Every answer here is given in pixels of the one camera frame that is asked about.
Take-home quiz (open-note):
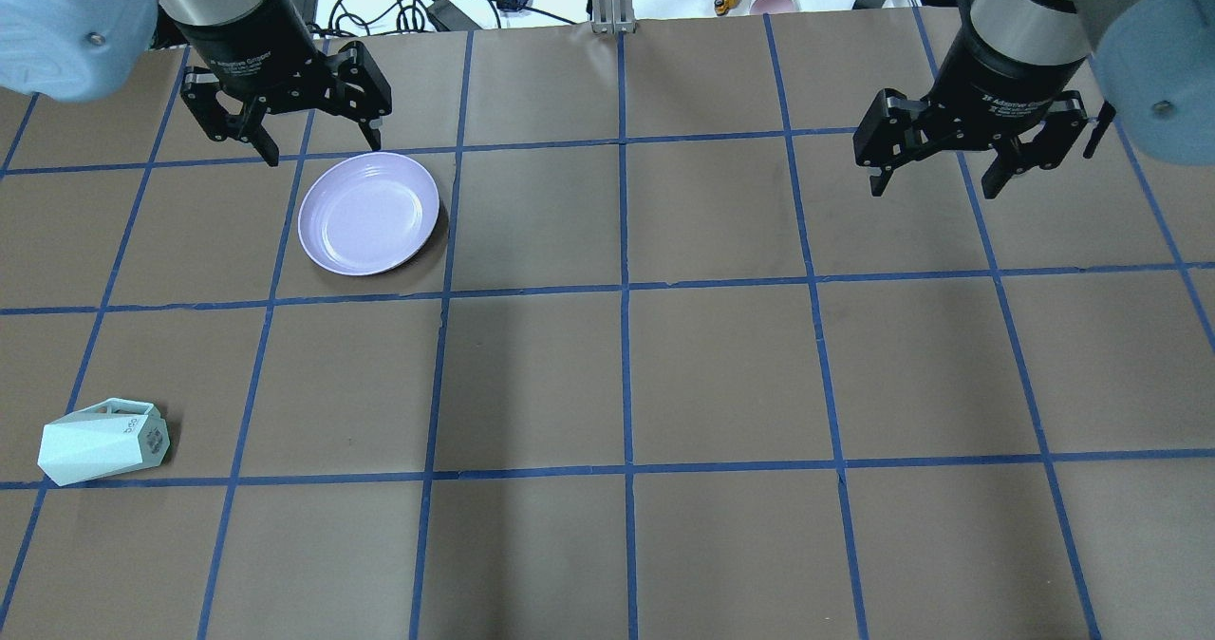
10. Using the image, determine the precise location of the black power adapter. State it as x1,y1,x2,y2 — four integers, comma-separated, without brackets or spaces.
425,0,482,32

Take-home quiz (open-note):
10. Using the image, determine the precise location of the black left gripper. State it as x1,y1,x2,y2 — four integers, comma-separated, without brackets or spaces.
177,0,392,168

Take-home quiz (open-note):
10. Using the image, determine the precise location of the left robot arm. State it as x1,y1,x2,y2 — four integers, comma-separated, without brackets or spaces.
1,0,392,165

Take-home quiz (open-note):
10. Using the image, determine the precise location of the black cable bundle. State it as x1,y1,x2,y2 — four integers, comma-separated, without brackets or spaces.
327,0,580,36

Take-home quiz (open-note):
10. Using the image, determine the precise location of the lilac plate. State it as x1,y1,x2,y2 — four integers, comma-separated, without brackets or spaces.
296,152,441,276

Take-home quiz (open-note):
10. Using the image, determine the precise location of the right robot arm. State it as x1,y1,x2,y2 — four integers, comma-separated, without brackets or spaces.
853,0,1214,199

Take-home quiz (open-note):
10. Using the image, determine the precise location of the mint green faceted cup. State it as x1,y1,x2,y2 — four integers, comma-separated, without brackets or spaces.
36,398,171,487

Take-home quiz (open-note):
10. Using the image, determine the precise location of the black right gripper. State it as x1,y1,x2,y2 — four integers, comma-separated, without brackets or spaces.
853,28,1087,199

